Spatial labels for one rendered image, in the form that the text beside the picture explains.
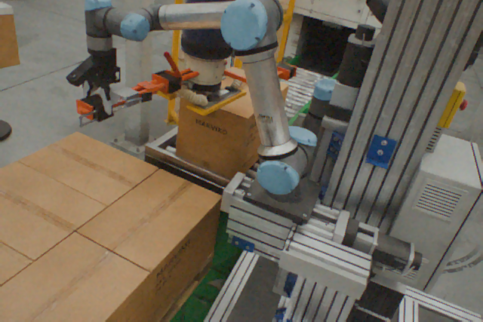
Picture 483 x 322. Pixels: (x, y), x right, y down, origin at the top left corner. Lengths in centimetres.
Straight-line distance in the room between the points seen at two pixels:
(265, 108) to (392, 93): 43
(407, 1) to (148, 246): 133
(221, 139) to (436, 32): 122
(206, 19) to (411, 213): 90
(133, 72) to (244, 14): 223
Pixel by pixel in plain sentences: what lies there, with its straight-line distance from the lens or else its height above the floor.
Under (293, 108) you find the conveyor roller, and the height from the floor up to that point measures 53.
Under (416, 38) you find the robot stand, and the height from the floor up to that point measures 160.
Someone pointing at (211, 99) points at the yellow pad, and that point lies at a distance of 175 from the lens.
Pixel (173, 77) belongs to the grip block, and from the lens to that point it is 164.
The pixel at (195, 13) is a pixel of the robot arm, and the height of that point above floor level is 154.
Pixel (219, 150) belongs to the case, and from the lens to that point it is 212.
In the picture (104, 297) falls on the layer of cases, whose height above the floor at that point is 54.
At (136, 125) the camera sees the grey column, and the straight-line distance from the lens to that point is 332.
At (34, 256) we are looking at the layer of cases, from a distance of 181.
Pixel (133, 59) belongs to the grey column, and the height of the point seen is 74.
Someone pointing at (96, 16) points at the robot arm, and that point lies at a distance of 127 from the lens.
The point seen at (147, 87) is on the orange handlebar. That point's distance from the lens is 154.
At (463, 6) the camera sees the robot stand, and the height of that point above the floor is 170.
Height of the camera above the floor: 183
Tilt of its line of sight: 31 degrees down
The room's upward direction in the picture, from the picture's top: 11 degrees clockwise
